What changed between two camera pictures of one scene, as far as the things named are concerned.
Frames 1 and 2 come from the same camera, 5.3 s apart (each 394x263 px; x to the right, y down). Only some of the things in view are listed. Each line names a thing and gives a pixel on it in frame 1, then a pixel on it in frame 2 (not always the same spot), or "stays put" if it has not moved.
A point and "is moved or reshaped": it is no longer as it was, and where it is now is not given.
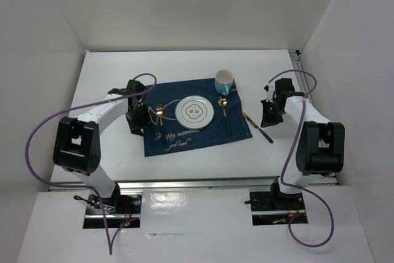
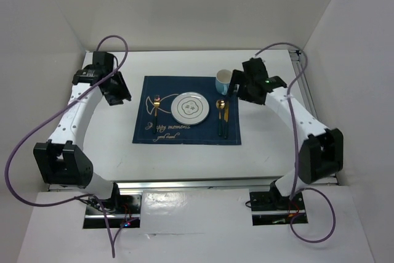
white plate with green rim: x=194 y=112 is moved or reshaped
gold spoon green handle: x=222 y=101 is moved or reshaped
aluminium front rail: x=198 y=185 stays put
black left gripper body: x=139 y=118 to x=118 y=90
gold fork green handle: x=159 y=113 to x=156 y=103
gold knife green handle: x=250 y=121 to x=226 y=119
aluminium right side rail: x=296 y=61 stays put
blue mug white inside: x=223 y=79 stays put
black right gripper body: x=272 y=115 to x=244 y=90
